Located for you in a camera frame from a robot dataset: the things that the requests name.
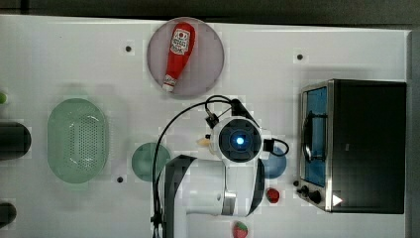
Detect green mug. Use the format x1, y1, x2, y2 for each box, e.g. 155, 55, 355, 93
132, 143, 171, 181

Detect black frying pan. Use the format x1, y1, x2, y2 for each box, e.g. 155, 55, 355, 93
0, 122, 32, 161

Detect grey round plate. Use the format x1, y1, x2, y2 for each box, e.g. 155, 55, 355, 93
147, 17, 224, 97

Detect dark red toy strawberry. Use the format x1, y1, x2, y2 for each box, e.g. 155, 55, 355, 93
265, 187, 280, 203

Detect black toaster oven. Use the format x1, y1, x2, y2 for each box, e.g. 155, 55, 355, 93
295, 79, 407, 214

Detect peeled toy banana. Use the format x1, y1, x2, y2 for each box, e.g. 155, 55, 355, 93
197, 138, 211, 147

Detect green plastic colander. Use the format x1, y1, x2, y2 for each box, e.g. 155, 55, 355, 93
48, 98, 108, 183

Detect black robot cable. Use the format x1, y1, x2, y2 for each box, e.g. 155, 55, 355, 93
150, 94, 290, 238

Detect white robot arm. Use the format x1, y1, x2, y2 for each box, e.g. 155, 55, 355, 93
158, 116, 270, 238

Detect red ketchup bottle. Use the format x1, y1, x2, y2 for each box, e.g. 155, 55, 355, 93
162, 22, 196, 92

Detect green toy lime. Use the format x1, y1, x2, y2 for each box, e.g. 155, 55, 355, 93
0, 92, 8, 104

